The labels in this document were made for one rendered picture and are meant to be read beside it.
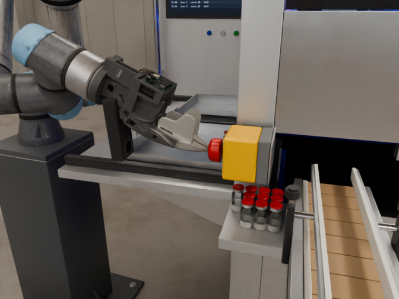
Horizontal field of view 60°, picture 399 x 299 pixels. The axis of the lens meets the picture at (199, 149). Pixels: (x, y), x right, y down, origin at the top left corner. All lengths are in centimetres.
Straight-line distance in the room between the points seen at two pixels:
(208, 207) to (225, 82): 94
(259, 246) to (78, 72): 39
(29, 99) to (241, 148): 40
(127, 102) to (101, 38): 417
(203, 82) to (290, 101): 111
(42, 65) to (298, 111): 42
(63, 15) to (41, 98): 39
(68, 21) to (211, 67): 79
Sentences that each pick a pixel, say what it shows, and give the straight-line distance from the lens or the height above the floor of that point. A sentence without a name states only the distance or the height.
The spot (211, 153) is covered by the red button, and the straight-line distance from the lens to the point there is 56.
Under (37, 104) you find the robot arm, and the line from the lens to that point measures 71.
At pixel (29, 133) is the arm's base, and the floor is 83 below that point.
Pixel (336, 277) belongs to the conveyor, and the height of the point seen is 93.
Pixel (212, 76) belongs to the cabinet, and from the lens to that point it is 166.
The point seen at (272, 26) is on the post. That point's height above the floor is 119.
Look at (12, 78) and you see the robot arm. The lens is 73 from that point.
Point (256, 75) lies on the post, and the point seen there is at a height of 111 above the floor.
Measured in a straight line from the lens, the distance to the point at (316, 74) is 59.
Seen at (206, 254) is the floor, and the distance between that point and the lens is 193.
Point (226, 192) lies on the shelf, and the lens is 69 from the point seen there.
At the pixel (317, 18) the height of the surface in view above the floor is 120.
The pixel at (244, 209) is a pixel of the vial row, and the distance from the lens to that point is 57.
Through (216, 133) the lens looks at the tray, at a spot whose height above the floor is 89.
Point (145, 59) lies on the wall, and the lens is 444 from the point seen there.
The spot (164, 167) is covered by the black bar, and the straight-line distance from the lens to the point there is 74.
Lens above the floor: 121
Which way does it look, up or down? 22 degrees down
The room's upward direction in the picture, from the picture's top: straight up
